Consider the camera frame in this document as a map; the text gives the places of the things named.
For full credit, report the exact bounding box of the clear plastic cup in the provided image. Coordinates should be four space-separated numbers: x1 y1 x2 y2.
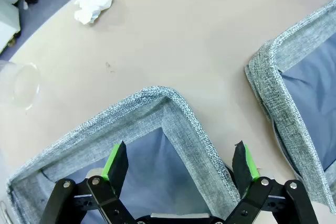
0 60 41 111

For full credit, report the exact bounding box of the white tissue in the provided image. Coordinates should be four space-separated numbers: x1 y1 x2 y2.
73 0 114 25

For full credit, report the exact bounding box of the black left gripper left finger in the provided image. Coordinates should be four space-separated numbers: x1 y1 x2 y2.
39 141 136 224

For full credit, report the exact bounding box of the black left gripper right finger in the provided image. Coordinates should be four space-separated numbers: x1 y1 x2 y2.
223 142 320 224

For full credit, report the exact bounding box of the white cabinet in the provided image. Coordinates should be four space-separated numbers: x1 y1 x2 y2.
0 0 22 54

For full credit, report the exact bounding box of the grey fabric basket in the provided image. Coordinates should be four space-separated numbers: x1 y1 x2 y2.
244 0 336 213
5 85 242 224

